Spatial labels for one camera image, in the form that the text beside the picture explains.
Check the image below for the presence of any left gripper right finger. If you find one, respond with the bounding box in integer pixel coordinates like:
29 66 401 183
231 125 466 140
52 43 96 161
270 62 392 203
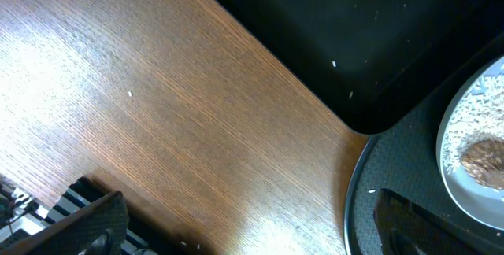
373 189 503 255

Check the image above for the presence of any round black serving tray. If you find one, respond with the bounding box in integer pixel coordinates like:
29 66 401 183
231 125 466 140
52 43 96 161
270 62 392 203
343 36 503 254

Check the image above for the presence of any brown food patty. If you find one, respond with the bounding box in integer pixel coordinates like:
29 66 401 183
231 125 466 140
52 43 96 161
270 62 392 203
461 140 503 190

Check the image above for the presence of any grey plate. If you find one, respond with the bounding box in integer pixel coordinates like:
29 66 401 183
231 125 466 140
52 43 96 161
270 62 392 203
436 57 503 230

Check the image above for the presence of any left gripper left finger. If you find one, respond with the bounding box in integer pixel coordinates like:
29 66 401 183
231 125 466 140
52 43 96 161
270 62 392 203
1 191 129 255

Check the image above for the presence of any black rectangular tray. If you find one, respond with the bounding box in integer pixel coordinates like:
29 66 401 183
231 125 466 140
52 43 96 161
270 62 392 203
217 0 503 135

